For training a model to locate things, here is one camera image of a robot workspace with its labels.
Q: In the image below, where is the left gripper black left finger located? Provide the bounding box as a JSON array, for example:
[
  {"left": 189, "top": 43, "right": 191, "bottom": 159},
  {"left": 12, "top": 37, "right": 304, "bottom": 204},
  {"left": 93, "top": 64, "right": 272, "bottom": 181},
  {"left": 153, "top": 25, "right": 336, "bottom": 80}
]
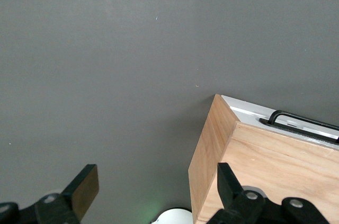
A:
[{"left": 34, "top": 164, "right": 100, "bottom": 224}]

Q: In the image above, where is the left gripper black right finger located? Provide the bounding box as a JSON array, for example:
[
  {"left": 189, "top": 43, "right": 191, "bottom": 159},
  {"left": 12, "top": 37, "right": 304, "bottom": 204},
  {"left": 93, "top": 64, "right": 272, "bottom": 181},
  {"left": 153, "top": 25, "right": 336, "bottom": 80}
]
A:
[{"left": 209, "top": 162, "right": 265, "bottom": 224}]

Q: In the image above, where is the black metal drawer handle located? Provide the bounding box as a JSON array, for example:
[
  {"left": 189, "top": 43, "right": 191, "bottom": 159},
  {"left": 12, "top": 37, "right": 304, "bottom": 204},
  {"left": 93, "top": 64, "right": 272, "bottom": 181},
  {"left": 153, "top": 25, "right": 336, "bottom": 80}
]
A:
[{"left": 259, "top": 110, "right": 339, "bottom": 144}]

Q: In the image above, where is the white-fronted wooden drawer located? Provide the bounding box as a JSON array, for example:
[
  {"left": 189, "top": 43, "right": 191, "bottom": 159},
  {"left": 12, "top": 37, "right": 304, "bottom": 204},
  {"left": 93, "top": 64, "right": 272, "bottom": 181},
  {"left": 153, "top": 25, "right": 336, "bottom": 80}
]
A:
[
  {"left": 221, "top": 94, "right": 278, "bottom": 119},
  {"left": 229, "top": 106, "right": 339, "bottom": 151}
]

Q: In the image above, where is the light wooden drawer cabinet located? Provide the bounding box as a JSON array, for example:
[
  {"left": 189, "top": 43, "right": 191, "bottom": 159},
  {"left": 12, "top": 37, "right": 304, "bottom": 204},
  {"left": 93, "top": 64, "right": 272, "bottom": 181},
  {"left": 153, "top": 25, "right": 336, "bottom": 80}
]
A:
[{"left": 188, "top": 93, "right": 339, "bottom": 224}]

